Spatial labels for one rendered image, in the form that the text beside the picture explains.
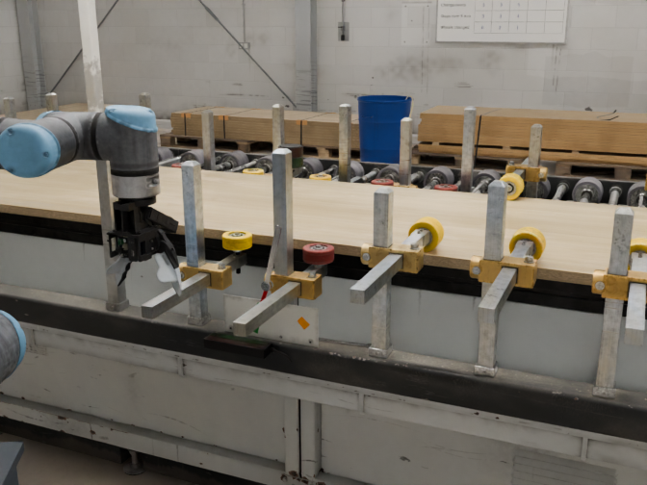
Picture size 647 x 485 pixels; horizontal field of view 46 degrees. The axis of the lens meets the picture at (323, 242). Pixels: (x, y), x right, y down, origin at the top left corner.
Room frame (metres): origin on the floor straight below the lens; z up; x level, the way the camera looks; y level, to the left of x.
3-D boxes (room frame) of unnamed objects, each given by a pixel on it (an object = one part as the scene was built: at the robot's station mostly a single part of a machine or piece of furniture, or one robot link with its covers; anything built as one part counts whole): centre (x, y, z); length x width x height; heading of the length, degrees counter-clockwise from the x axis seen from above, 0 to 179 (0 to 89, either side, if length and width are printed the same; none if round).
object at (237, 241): (1.95, 0.23, 0.85); 0.08 x 0.08 x 0.11
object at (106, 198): (1.94, 0.57, 0.93); 0.05 x 0.04 x 0.45; 67
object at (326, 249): (1.83, 0.01, 0.85); 0.08 x 0.08 x 0.11
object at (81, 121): (1.41, 0.47, 1.25); 0.12 x 0.12 x 0.09; 83
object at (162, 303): (1.77, 0.31, 0.83); 0.43 x 0.03 x 0.04; 157
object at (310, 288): (1.73, 0.07, 0.85); 0.13 x 0.06 x 0.05; 67
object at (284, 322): (1.73, 0.13, 0.75); 0.26 x 0.01 x 0.10; 67
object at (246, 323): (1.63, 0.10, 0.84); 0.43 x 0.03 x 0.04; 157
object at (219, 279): (1.83, 0.31, 0.84); 0.13 x 0.06 x 0.05; 67
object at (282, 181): (1.74, 0.10, 0.93); 0.03 x 0.03 x 0.48; 67
